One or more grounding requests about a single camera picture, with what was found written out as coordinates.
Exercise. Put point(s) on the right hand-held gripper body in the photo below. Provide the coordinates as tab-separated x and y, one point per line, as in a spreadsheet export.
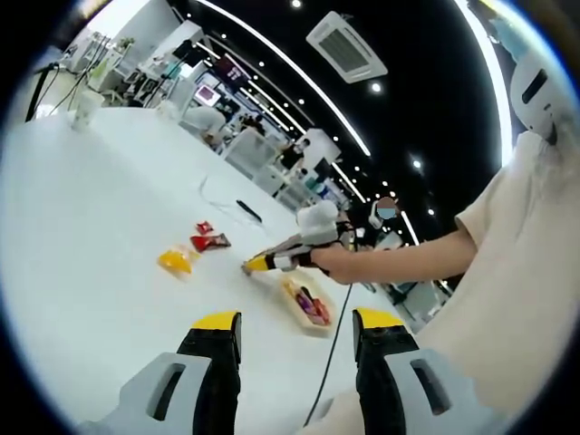
317	224

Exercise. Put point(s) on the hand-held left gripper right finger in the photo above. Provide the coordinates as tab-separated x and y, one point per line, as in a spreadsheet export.
378	389

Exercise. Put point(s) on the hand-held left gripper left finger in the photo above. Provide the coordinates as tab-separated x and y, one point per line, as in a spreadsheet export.
215	385

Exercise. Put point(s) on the pale pink food tongs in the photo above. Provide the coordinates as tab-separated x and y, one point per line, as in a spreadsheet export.
276	250

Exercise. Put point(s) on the yellow food packet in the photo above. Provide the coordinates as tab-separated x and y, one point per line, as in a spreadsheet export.
290	287
174	262

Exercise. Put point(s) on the bright red food bar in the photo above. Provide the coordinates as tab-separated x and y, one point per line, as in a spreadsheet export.
319	315

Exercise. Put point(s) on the beige hexagonal container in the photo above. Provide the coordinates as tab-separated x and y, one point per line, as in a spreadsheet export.
317	331

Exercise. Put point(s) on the dark red food bar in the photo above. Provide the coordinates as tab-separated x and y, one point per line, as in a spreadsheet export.
209	242

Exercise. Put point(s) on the small red food packet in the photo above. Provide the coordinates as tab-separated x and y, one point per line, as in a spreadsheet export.
205	226

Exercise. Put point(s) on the person's right hand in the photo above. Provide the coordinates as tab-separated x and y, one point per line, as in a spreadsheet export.
333	263

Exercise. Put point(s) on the black oblong device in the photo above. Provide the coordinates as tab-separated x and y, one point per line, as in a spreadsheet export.
249	210

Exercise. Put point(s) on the white mesh office chair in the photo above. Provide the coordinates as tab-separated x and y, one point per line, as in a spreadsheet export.
249	149

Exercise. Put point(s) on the round ceiling downlights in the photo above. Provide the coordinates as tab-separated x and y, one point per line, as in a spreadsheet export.
376	87

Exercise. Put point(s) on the long ceiling light strip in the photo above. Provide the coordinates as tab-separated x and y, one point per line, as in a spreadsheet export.
290	63
505	104

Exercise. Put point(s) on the operator in beige sleeve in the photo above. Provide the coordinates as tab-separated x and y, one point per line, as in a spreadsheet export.
512	294

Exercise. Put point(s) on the pink lit desktop monitor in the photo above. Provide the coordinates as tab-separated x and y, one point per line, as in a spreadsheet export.
207	95

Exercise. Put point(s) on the dark hanging display screen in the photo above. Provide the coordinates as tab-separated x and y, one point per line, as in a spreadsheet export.
233	70

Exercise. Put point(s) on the ceiling air conditioner vent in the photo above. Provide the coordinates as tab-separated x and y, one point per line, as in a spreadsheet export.
346	47

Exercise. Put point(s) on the white paper cup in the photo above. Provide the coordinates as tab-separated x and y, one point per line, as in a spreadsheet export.
84	113

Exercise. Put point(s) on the white worn device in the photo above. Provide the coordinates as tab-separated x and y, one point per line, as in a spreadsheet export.
544	113

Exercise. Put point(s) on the green potted plant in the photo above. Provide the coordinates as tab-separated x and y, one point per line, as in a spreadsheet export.
127	43

